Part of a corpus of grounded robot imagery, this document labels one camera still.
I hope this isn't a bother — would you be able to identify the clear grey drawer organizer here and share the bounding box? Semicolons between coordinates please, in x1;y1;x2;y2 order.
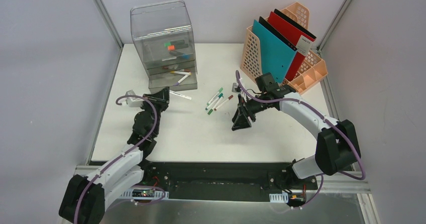
130;0;198;93

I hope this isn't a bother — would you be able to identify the teal folder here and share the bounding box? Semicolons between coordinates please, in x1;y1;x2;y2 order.
252;17;297;83

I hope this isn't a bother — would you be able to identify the peach plastic file rack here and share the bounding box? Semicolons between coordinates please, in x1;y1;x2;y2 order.
240;2;328;94

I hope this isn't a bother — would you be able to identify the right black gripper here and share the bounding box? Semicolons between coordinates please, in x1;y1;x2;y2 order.
232;93;272;131

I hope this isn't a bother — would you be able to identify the red folder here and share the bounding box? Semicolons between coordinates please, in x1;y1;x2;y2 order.
267;9;316;81

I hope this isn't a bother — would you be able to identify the teal cap marker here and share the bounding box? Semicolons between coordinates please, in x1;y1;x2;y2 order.
205;93;223;110

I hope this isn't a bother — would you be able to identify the purple cable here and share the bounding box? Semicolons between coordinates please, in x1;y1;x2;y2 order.
235;70;367;210
73;95;167;224

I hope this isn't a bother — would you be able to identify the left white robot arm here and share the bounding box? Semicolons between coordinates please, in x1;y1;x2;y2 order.
59;87;170;223

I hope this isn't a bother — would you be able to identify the purple cap marker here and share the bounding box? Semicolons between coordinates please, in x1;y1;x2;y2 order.
174;75;190;86

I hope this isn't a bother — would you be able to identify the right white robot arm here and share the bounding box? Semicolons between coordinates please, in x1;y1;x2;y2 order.
232;71;366;189

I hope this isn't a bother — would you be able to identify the orange cap black highlighter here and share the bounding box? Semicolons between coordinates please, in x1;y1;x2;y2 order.
167;44;189;51

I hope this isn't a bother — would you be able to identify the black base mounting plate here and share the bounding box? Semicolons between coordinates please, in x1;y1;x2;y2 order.
140;161;319;202

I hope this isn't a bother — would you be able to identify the yellow cap marker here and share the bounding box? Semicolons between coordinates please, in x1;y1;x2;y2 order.
170;71;191;75

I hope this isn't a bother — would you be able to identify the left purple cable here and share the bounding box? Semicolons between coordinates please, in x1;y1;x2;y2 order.
73;95;167;224

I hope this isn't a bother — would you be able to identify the dark red cap marker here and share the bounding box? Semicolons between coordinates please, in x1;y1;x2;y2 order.
214;95;234;111

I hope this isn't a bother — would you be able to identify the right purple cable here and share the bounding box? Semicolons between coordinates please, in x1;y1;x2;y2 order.
235;70;367;210

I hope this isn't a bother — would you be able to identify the blue cap black highlighter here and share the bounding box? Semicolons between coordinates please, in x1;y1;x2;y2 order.
169;50;191;60

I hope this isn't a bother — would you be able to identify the green cap black highlighter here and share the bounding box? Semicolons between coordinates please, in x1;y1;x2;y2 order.
164;40;185;47

